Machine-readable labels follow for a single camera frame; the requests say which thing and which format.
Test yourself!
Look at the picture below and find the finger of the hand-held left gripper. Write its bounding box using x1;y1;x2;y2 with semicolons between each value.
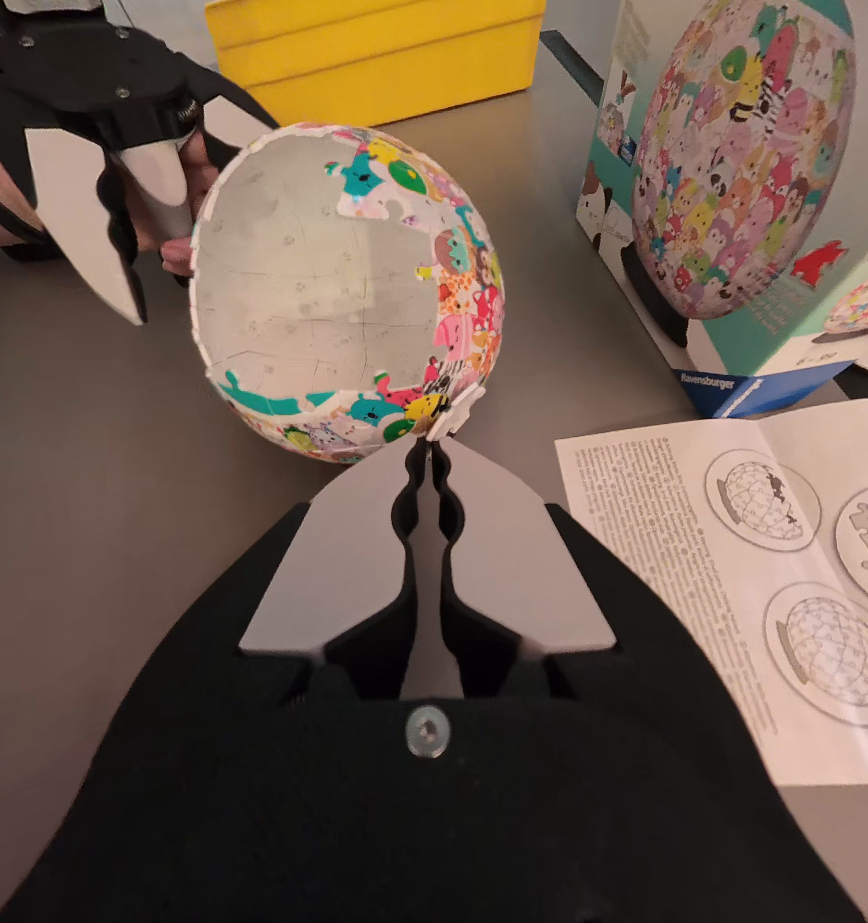
25;127;149;327
199;92;281;172

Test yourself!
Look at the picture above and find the person's left hand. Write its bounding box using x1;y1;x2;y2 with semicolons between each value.
0;130;220;284

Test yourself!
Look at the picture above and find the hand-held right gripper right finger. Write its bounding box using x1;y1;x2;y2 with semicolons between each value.
431;435;617;700

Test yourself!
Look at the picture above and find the colourful partly built puzzle ball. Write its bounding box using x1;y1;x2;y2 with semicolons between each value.
189;123;507;464

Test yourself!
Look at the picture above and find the white instruction leaflet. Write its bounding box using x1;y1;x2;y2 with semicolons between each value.
555;397;868;787

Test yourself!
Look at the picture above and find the puzzle box with ball picture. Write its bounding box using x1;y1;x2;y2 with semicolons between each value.
576;0;868;421

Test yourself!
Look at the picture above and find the yellow plastic bin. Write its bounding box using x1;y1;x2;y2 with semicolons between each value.
205;0;549;128

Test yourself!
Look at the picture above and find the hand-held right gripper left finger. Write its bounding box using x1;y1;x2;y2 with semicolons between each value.
239;433;426;700

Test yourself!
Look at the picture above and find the white puzzle piece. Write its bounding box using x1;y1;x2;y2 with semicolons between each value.
427;385;487;441

